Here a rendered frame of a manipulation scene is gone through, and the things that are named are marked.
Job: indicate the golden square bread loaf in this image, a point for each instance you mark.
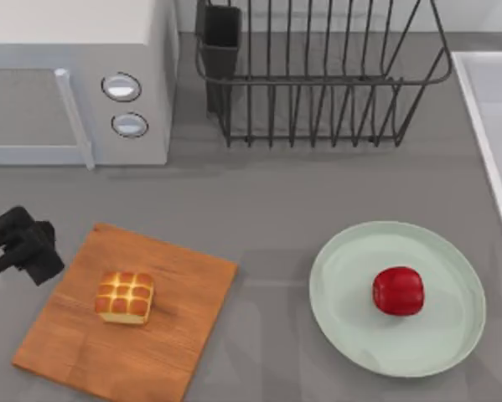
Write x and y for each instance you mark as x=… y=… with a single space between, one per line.
x=125 y=297

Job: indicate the wooden cutting board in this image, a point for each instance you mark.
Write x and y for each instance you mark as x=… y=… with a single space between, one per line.
x=108 y=356

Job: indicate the microwave glass door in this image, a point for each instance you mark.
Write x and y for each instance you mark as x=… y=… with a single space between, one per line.
x=20 y=109

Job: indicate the small round microwave knob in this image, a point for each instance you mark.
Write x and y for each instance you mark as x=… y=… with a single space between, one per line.
x=129 y=125

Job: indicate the large round microwave knob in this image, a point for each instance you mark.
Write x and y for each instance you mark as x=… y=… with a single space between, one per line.
x=120 y=86

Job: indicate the pale microwave oven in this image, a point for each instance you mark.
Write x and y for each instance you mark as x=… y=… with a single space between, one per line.
x=158 y=84

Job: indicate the dark cutlery holder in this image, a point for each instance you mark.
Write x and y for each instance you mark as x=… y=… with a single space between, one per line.
x=219 y=50

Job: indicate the red bell pepper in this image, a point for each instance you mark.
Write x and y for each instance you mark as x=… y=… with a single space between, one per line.
x=398 y=291

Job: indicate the pale green plate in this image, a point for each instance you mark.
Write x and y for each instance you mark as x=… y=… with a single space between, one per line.
x=401 y=352

